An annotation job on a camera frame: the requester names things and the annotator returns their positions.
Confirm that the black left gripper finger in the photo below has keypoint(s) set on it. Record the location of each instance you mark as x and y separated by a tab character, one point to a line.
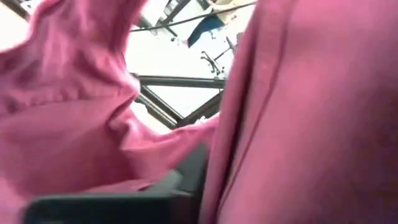
194	168

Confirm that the maroon shirt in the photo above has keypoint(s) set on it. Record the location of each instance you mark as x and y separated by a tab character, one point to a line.
311	124

